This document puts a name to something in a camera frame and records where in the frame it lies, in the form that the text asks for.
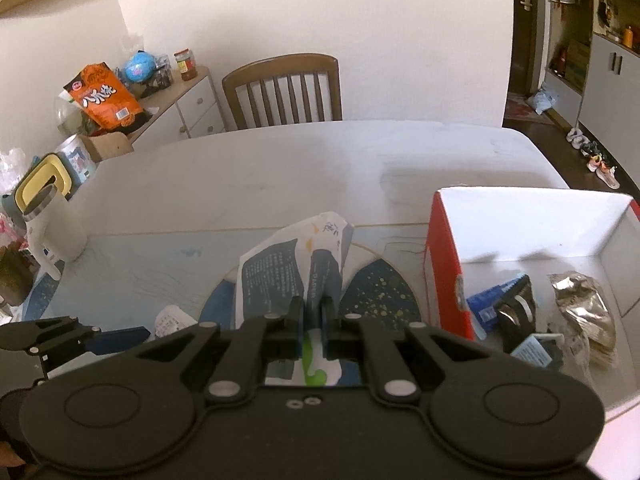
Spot white mug with handle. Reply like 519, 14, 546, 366
23, 184, 88, 282

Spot white blue tin can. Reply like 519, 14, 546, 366
56, 134, 96, 185

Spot blue globe ball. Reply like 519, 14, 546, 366
125, 50, 156, 84

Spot red white cardboard box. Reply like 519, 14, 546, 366
423, 186, 639, 419

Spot orange snack bag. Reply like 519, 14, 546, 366
64, 63, 149, 134

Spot wooden chair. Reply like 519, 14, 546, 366
222, 53, 343, 130

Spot white blue tissue pack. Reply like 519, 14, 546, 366
234, 211, 354, 387

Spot brown cup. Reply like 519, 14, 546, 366
0, 246, 34, 307

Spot pink white shoes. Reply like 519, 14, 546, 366
566, 127, 620, 190

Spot light blue small box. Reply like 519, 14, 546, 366
510, 334, 564, 368

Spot yellow grey container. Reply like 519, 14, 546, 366
1, 153, 74, 222

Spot white wall cabinet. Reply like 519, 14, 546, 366
544, 0, 639, 183

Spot dark seaweed snack packet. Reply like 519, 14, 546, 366
496, 274, 537, 353

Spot person's left hand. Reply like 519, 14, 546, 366
0, 442, 25, 468

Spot red lidded jar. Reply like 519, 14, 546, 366
174, 49, 198, 81

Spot dark blue speckled mat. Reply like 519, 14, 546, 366
198, 258, 422, 330

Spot white drawer cabinet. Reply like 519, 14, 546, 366
128, 65, 226, 151

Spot brown door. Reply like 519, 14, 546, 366
509, 0, 550, 96

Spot silver foil snack bag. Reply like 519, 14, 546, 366
549, 271, 618, 368

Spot white printed sachet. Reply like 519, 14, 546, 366
154, 304, 196, 338

